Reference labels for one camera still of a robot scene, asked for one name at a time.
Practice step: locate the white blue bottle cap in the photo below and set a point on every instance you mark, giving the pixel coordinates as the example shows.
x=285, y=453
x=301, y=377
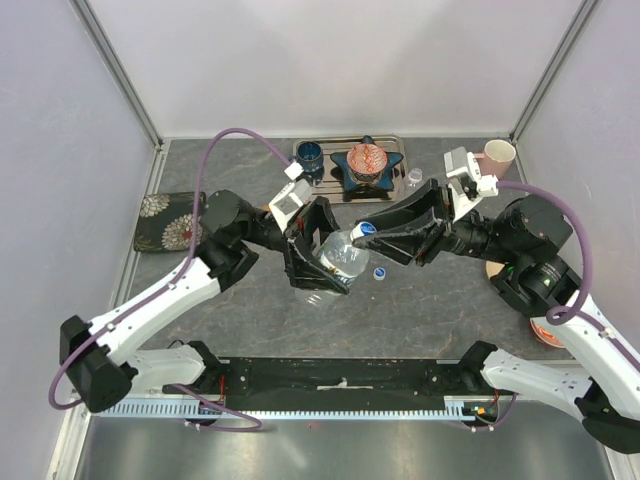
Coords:
x=362, y=229
x=379, y=273

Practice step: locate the dark blue ceramic mug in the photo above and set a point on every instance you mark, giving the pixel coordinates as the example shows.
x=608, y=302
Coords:
x=310, y=156

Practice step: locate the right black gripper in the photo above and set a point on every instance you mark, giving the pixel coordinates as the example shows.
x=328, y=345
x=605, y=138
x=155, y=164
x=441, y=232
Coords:
x=419, y=241

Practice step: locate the silver metal tray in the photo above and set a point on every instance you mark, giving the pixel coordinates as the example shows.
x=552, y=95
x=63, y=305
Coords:
x=331, y=185

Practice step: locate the red floral small bowl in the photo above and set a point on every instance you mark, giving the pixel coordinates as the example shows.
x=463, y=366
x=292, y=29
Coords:
x=544, y=337

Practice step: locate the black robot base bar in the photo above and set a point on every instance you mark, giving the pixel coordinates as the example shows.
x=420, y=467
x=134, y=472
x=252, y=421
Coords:
x=345, y=385

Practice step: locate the blue star shaped dish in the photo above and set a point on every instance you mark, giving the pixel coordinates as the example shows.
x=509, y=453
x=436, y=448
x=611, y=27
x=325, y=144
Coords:
x=351, y=181

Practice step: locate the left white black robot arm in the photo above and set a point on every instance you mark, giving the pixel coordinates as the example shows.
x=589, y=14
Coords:
x=102, y=358

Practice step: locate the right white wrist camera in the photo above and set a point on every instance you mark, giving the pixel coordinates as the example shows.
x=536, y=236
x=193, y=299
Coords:
x=467, y=185

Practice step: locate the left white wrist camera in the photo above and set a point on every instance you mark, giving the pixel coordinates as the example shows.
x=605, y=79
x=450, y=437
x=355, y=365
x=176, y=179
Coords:
x=292, y=197

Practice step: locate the clear unlabelled water bottle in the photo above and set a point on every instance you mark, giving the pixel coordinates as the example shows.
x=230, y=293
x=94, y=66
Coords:
x=414, y=178

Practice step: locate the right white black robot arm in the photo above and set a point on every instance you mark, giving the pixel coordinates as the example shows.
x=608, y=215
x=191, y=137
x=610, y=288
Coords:
x=545, y=275

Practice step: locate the pink ceramic mug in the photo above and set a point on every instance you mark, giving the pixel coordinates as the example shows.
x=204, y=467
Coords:
x=496, y=158

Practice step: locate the beige bird painted plate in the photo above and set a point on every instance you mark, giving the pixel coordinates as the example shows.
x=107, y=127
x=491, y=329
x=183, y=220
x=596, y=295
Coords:
x=493, y=268

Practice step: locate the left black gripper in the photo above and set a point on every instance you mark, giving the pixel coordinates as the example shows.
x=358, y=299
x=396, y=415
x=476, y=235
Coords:
x=304, y=271

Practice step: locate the white slotted cable duct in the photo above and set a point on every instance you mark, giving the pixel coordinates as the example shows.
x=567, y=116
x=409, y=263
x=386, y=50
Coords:
x=191, y=409

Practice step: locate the black floral square plate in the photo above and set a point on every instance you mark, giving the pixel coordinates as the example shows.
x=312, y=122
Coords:
x=165, y=223

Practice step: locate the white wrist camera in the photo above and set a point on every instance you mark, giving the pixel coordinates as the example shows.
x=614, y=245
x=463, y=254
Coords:
x=467, y=185
x=292, y=197

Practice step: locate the labelled water bottle blue cap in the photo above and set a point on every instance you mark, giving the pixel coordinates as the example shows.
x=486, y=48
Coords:
x=343, y=259

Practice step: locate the red patterned small bowl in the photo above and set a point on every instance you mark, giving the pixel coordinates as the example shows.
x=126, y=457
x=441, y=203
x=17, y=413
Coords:
x=367, y=159

